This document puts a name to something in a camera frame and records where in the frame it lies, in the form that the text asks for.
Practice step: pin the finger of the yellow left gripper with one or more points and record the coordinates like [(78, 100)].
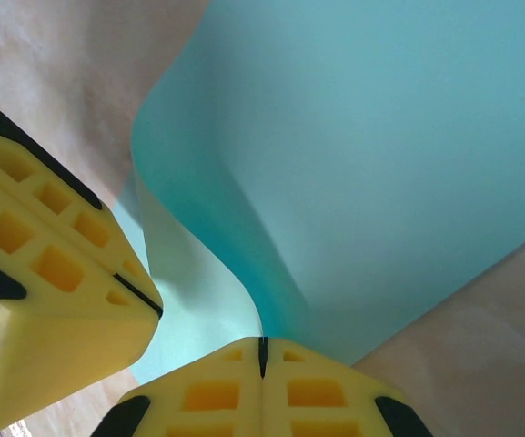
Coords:
[(62, 328), (62, 182)]

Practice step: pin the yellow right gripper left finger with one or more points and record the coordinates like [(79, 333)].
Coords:
[(216, 373)]

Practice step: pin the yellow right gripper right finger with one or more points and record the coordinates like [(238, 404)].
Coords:
[(307, 373)]

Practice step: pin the light blue paper sheet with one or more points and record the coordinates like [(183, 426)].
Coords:
[(357, 136)]

